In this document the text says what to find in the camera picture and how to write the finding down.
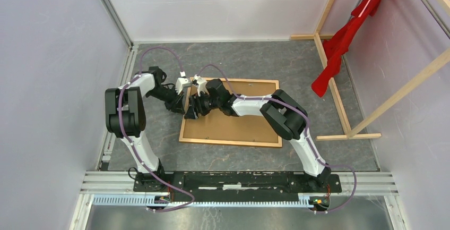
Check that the right controller board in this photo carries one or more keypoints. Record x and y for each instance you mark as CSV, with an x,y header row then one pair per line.
x,y
320,204

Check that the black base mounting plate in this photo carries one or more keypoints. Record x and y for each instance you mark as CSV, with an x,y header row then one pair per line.
x,y
237,186

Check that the red cloth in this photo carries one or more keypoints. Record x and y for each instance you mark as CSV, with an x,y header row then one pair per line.
x,y
339,44

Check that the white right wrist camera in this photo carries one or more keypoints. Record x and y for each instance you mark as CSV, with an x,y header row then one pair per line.
x,y
200,84

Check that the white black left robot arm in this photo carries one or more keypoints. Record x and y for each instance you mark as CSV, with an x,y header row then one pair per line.
x,y
126,119

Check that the brown fibreboard backing board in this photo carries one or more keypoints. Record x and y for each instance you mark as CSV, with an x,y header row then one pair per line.
x,y
232,123

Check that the golden wooden picture frame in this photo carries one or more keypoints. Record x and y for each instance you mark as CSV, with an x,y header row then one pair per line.
x,y
228,142

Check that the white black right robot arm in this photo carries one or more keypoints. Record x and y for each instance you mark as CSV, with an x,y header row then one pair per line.
x,y
284,115

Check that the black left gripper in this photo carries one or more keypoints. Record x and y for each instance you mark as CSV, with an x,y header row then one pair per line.
x,y
176,105

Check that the left controller board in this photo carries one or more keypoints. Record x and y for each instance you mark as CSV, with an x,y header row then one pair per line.
x,y
162,200

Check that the light wooden beam structure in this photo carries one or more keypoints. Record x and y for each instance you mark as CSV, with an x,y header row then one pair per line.
x,y
422,76

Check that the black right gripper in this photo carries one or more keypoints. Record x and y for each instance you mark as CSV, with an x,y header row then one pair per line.
x,y
196,100

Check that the controller board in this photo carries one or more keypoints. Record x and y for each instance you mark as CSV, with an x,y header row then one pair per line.
x,y
320,204
162,200

